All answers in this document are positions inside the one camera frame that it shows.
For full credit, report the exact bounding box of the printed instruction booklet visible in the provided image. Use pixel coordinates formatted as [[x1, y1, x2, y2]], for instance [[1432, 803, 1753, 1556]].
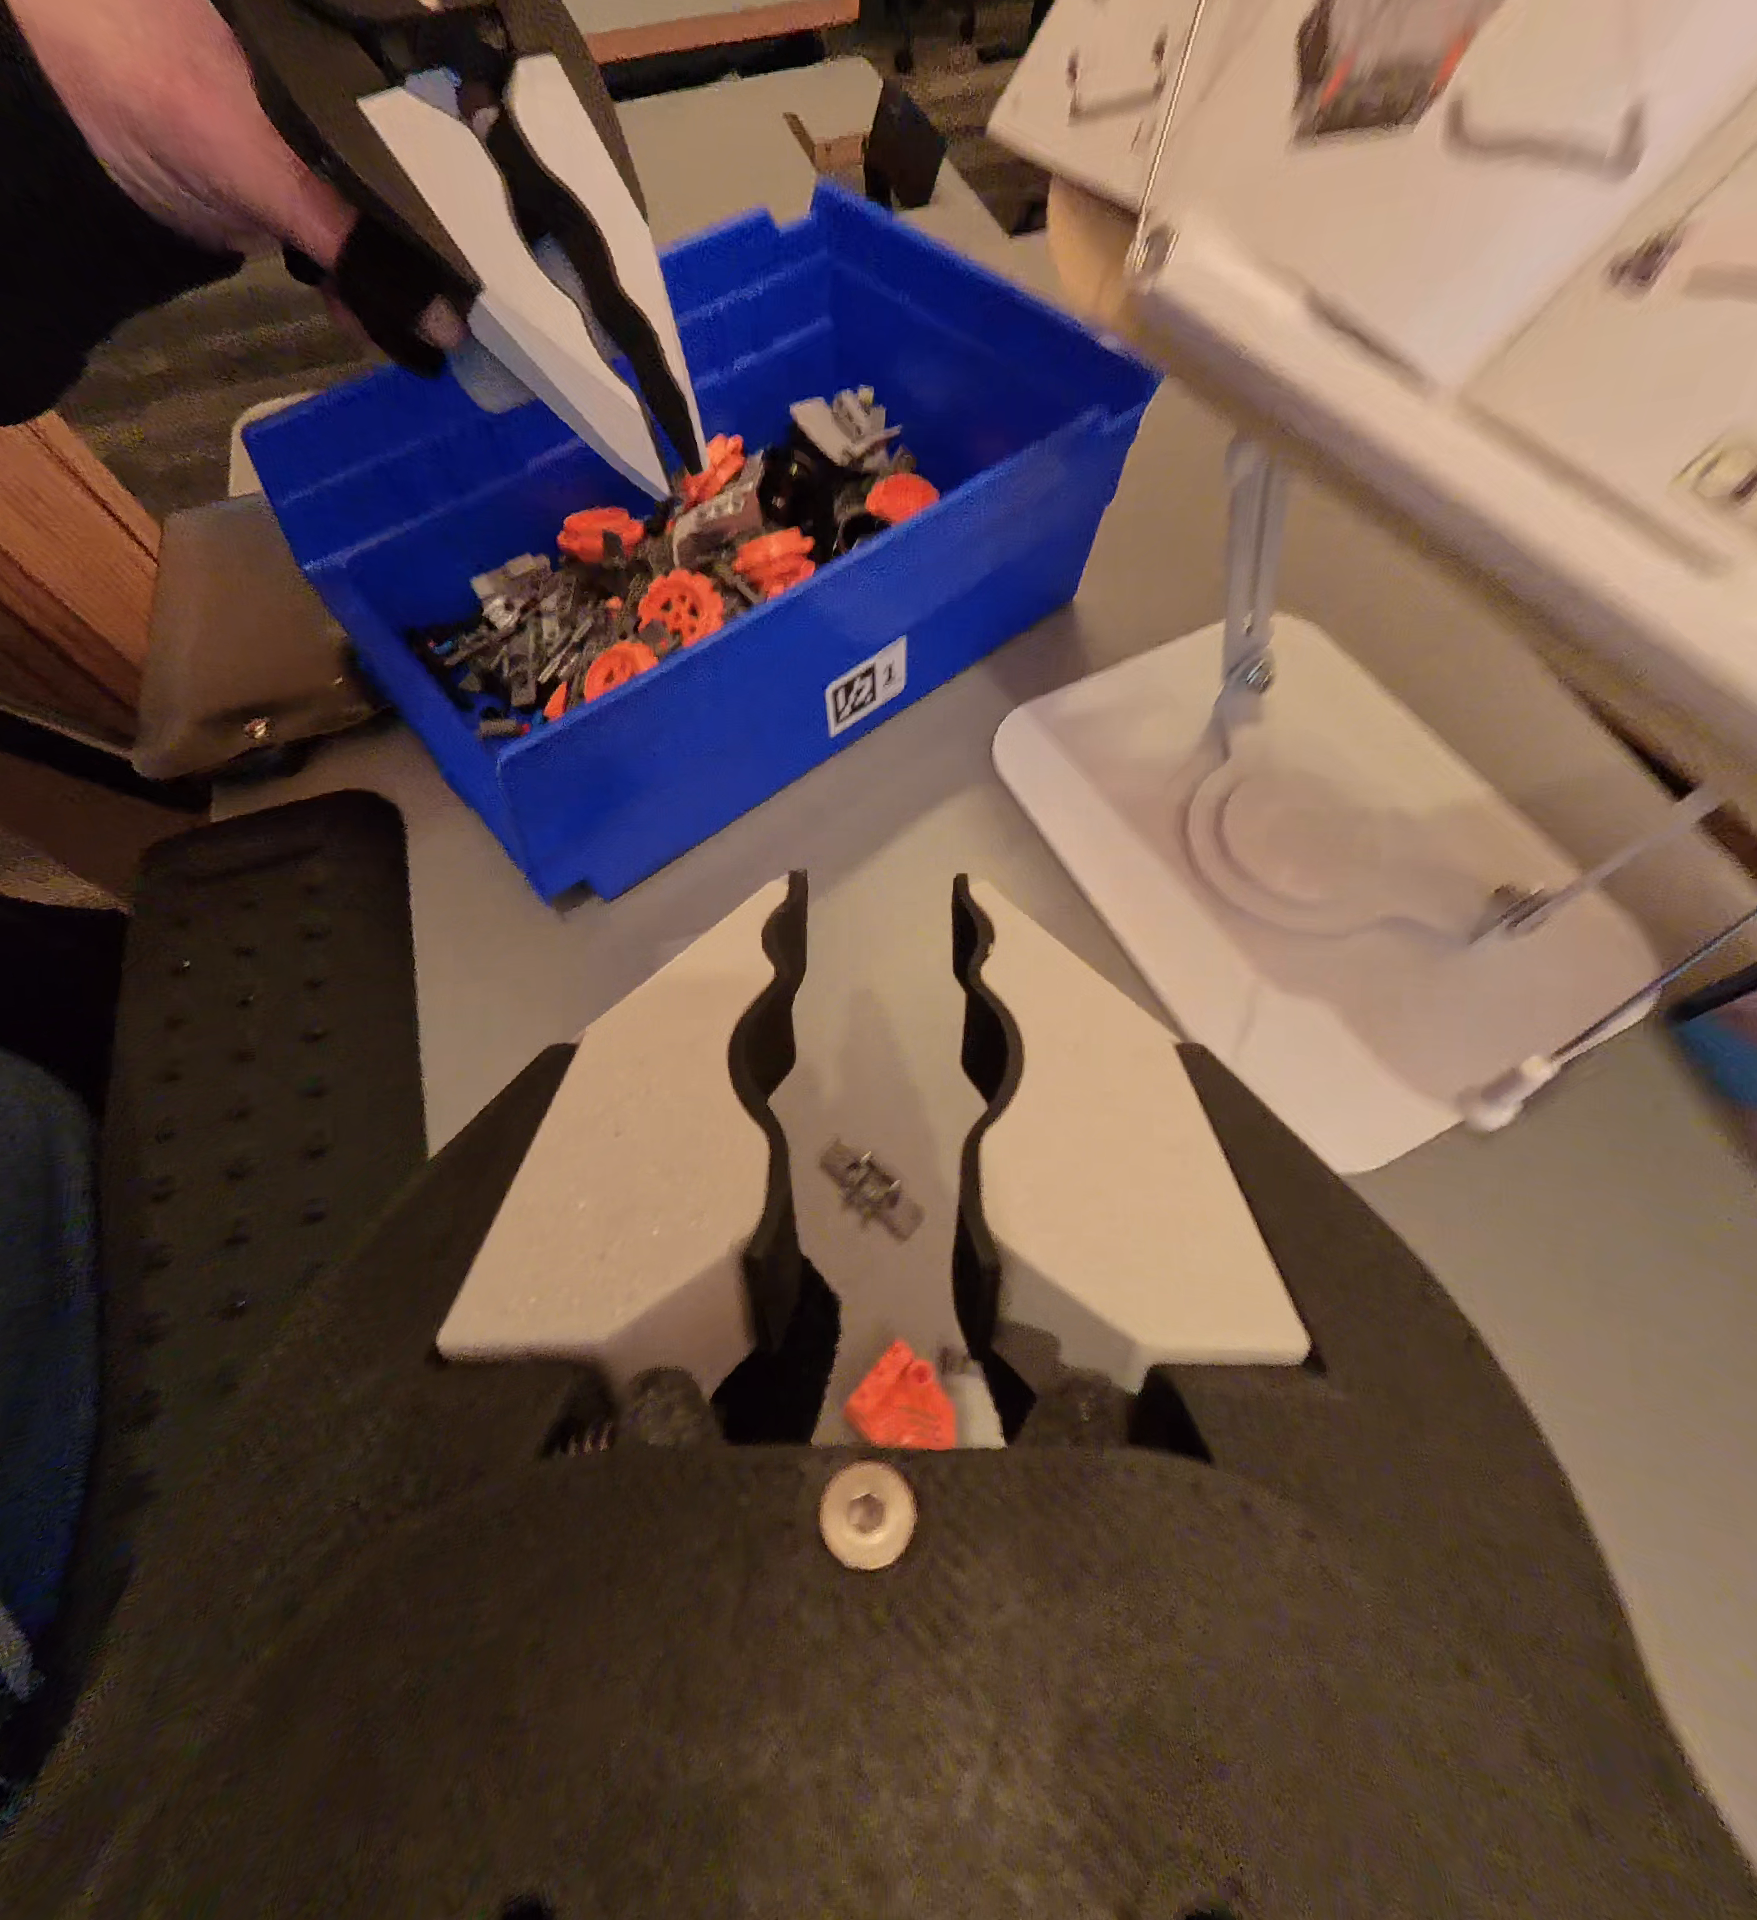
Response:
[[1162, 0, 1757, 543]]

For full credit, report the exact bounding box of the grey armrest bracket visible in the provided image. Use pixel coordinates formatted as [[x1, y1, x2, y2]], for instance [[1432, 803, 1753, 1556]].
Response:
[[129, 496, 385, 781]]

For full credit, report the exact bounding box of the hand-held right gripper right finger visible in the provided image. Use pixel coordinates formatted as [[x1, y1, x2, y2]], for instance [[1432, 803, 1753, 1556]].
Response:
[[946, 878, 1316, 1447]]

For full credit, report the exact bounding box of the orange brick panel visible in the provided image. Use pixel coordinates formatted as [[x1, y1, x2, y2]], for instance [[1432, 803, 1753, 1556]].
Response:
[[843, 1340, 965, 1453]]

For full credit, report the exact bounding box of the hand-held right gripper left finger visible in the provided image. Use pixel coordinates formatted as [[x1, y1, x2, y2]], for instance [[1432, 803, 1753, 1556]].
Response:
[[435, 878, 842, 1447]]

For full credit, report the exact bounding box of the blue bin with square tag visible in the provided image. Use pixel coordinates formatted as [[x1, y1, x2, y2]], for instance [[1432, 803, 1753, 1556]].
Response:
[[242, 180, 1158, 908]]

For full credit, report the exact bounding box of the white book stand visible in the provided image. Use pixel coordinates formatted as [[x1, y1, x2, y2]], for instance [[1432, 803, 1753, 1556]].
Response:
[[992, 180, 1757, 1178]]

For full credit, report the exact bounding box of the grey track link piece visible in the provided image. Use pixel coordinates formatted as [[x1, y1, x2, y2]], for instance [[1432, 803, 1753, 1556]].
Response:
[[818, 1138, 925, 1241]]

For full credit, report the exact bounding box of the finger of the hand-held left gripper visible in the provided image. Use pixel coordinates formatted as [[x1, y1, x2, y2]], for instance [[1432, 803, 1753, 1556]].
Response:
[[359, 85, 674, 501], [504, 54, 708, 473]]

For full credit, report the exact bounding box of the pile of small brick parts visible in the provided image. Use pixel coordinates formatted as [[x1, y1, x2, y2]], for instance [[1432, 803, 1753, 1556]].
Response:
[[414, 384, 946, 735]]

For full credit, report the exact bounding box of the person's left hand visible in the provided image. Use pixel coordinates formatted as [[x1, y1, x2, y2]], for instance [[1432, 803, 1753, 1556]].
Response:
[[8, 0, 369, 289]]

